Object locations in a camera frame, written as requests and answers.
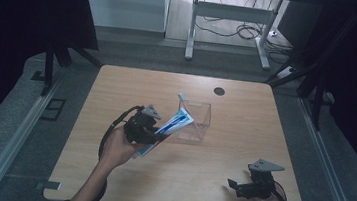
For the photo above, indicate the black round table grommet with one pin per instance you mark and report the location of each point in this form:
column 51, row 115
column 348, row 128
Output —
column 219, row 91

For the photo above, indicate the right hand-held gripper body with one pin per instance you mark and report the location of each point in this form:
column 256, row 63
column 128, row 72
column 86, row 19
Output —
column 259, row 184

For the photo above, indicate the person's left hand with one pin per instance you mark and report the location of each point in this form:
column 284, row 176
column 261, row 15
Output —
column 119, row 151

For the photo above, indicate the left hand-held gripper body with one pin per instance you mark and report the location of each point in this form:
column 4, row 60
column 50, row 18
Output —
column 138, row 128

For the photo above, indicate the aluminium floor rail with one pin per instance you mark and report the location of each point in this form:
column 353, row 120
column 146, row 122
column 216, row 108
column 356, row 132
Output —
column 330, row 170
column 14, row 143

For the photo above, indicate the white power strip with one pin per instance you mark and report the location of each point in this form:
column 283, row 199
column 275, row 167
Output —
column 286, row 72

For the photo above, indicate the black floor bracket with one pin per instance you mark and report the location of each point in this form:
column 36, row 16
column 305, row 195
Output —
column 53, row 109

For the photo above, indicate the white metal desk frame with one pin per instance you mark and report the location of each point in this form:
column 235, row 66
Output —
column 191, row 31

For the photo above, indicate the white and blue toothpaste tube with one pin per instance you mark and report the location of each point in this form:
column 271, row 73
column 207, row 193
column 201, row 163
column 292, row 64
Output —
column 172, row 126

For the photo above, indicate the black metal stand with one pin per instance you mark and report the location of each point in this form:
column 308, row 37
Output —
column 318, row 95
column 48, row 66

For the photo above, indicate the pink toothbrush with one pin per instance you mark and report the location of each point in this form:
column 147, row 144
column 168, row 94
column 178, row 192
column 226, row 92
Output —
column 182, row 97

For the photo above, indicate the white cabinet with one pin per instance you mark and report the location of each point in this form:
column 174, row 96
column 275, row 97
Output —
column 123, row 4

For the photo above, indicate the clear plastic container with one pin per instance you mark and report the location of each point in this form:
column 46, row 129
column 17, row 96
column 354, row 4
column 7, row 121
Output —
column 197, row 122

